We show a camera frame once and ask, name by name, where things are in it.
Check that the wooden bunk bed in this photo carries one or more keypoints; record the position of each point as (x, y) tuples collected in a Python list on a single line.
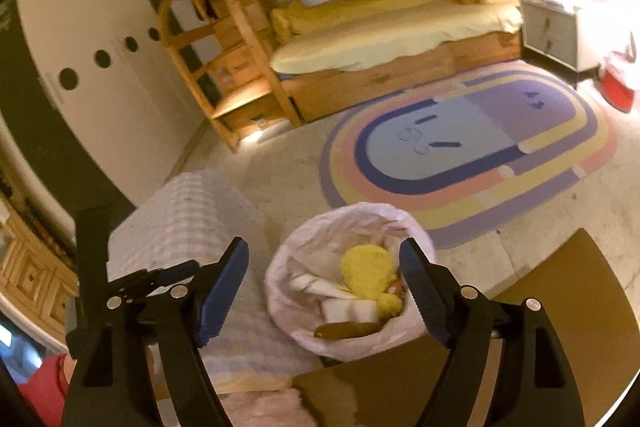
[(380, 77)]

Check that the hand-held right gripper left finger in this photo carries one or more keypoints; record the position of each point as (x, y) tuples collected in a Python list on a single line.
[(225, 292)]

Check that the wooden dresser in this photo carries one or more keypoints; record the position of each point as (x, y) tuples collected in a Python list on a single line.
[(30, 272)]

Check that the yellow paper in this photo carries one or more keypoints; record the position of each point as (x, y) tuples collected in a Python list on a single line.
[(367, 272)]

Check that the white crumpled paper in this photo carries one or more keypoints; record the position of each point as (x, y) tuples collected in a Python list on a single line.
[(340, 302)]

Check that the yellow blanket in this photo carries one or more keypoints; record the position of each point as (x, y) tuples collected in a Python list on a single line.
[(370, 4)]

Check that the red cloth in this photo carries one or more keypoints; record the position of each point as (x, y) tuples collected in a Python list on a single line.
[(45, 387)]

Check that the red bin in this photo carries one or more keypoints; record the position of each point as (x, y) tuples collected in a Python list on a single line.
[(620, 82)]

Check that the oval pastel rug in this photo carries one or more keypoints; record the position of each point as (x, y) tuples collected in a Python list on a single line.
[(465, 137)]

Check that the pink fluffy cloth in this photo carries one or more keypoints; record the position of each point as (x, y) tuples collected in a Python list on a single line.
[(260, 409)]

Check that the white nightstand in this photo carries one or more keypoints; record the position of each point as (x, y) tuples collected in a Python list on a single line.
[(555, 34)]

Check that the brown wrapper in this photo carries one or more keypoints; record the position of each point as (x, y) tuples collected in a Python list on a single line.
[(345, 331)]

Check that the white checked cloth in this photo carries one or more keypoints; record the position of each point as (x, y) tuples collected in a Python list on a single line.
[(200, 217)]

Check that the white wardrobe with round holes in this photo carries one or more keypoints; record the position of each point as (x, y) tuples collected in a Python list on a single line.
[(110, 82)]

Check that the trash bin with plastic liner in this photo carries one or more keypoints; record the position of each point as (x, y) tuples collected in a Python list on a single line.
[(310, 257)]

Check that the wooden stair shelf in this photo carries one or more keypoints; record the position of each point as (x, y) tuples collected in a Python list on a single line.
[(225, 57)]

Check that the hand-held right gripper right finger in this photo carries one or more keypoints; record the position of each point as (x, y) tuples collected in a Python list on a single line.
[(425, 292)]

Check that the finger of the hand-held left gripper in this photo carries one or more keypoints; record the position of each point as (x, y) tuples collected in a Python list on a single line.
[(155, 274), (92, 252)]

